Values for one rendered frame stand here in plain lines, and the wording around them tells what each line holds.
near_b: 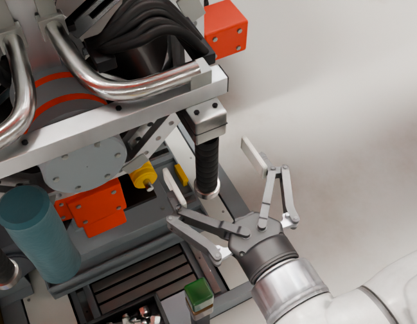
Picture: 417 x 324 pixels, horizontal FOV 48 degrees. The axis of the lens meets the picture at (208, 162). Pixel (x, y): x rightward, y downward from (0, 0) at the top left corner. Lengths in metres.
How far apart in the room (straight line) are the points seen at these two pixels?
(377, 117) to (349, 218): 0.49
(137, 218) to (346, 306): 0.88
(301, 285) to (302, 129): 1.31
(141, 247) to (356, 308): 0.90
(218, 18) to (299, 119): 1.08
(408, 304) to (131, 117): 0.40
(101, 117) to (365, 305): 0.39
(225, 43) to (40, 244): 0.49
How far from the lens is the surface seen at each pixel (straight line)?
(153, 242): 1.41
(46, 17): 0.71
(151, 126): 0.98
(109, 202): 1.08
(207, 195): 0.78
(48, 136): 0.61
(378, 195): 1.78
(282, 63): 2.11
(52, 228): 0.89
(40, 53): 0.76
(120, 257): 1.40
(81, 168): 0.73
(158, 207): 1.40
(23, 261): 1.28
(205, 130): 0.65
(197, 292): 0.82
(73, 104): 0.72
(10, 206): 0.86
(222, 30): 0.87
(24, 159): 0.61
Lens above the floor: 1.43
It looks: 55 degrees down
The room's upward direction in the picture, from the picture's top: straight up
